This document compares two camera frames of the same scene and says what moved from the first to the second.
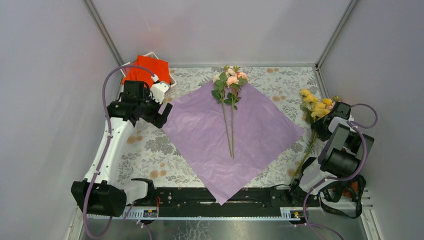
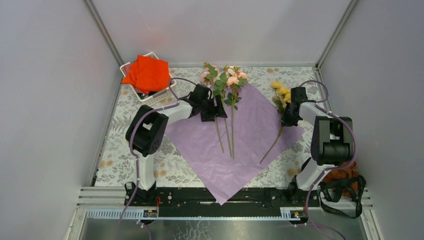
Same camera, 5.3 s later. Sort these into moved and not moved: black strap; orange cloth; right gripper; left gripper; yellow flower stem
Moved: right gripper; yellow flower stem; left gripper
Not moved: orange cloth; black strap
